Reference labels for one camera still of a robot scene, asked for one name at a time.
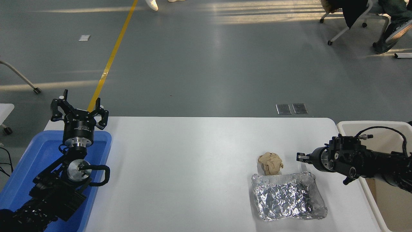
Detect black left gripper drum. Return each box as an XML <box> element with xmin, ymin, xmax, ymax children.
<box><xmin>63</xmin><ymin>111</ymin><xmax>96</xmax><ymax>141</ymax></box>

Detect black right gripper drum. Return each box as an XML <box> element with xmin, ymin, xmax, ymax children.
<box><xmin>309</xmin><ymin>147</ymin><xmax>326</xmax><ymax>172</ymax></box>

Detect silver foil tray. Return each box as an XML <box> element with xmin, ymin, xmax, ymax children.
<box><xmin>251</xmin><ymin>171</ymin><xmax>328</xmax><ymax>222</ymax></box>

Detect crumpled tan paper ball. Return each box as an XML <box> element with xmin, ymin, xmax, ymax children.
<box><xmin>258</xmin><ymin>152</ymin><xmax>284</xmax><ymax>176</ymax></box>

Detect grey chair leg with caster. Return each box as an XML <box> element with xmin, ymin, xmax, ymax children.
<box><xmin>0</xmin><ymin>60</ymin><xmax>42</xmax><ymax>94</ymax></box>

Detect blue plastic tray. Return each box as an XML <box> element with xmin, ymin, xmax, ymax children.
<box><xmin>0</xmin><ymin>130</ymin><xmax>112</xmax><ymax>232</ymax></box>

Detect white cart with caster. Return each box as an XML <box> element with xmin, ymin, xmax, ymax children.
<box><xmin>0</xmin><ymin>103</ymin><xmax>15</xmax><ymax>136</ymax></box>

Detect large pale bin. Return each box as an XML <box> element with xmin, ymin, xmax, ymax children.
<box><xmin>336</xmin><ymin>121</ymin><xmax>412</xmax><ymax>232</ymax></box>

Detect white office chair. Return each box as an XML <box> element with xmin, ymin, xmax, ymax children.
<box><xmin>320</xmin><ymin>0</ymin><xmax>391</xmax><ymax>45</ymax></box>

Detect person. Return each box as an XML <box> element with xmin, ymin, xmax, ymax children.
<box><xmin>372</xmin><ymin>0</ymin><xmax>412</xmax><ymax>54</ymax></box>

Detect dark jacket with fur trim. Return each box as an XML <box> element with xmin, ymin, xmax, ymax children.
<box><xmin>321</xmin><ymin>0</ymin><xmax>369</xmax><ymax>29</ymax></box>

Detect black cables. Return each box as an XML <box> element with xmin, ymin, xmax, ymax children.
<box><xmin>0</xmin><ymin>147</ymin><xmax>14</xmax><ymax>178</ymax></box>

